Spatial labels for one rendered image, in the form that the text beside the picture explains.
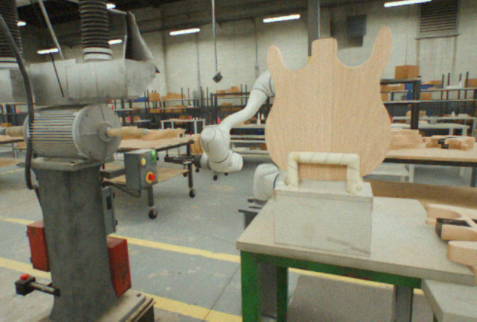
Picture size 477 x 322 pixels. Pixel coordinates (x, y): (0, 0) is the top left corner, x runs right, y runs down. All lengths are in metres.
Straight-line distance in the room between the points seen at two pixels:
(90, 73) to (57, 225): 0.77
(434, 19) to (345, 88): 11.79
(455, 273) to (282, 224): 0.44
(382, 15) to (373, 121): 11.65
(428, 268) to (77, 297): 1.48
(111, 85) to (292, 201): 0.76
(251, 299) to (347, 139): 0.59
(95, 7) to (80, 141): 0.53
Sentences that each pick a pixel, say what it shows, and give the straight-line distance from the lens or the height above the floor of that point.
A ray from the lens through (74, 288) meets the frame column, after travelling 1.73.
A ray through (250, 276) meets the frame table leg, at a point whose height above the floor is 0.81.
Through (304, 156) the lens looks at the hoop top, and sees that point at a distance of 0.83.
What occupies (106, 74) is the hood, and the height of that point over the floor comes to 1.48.
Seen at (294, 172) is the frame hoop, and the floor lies 1.15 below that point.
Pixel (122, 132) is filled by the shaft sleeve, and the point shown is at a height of 1.25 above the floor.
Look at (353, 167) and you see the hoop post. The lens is 0.82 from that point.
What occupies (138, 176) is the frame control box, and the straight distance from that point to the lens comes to 1.59.
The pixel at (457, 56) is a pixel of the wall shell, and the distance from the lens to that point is 12.61.
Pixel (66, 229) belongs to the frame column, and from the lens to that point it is 1.60.
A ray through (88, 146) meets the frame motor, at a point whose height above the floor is 1.20.
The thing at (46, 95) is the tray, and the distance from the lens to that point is 1.56.
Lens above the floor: 1.35
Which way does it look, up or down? 8 degrees down
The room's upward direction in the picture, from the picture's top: 2 degrees counter-clockwise
